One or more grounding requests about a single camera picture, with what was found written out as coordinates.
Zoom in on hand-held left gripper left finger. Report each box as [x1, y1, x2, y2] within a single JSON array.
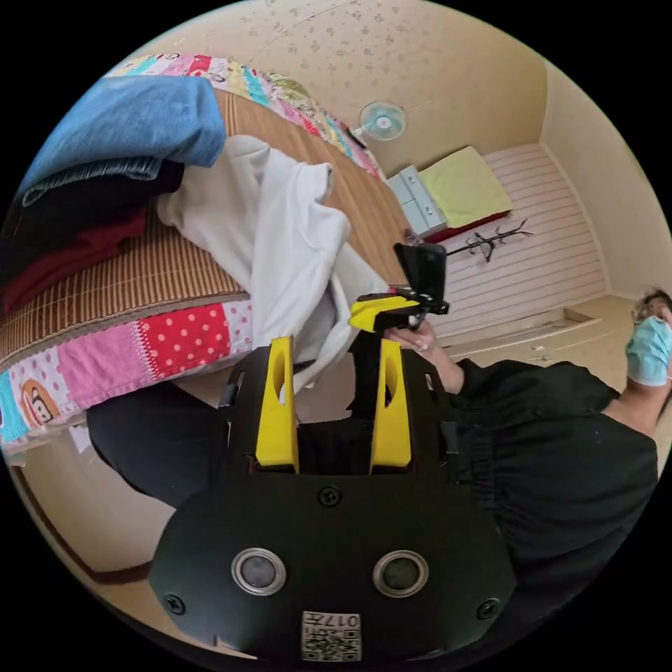
[[255, 335, 301, 469]]

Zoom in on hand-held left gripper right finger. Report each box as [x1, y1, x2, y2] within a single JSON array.
[[369, 338, 413, 469]]

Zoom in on white long sleeve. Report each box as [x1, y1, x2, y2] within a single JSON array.
[[156, 134, 393, 391]]

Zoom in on person's right hand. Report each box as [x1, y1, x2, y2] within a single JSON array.
[[384, 317, 466, 391]]

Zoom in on black coat rack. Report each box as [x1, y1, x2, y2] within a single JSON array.
[[450, 218, 535, 264]]

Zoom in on grey cupboard with yellow cloth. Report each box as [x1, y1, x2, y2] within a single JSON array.
[[387, 145, 515, 244]]

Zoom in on person's body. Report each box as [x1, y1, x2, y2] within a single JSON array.
[[86, 286, 672, 639]]

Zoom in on bed with woven mat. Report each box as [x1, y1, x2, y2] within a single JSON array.
[[0, 52, 417, 448]]

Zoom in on pile of clothes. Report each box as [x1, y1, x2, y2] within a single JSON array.
[[0, 77, 228, 316]]

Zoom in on wall fan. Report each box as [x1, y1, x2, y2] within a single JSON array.
[[349, 100, 408, 149]]

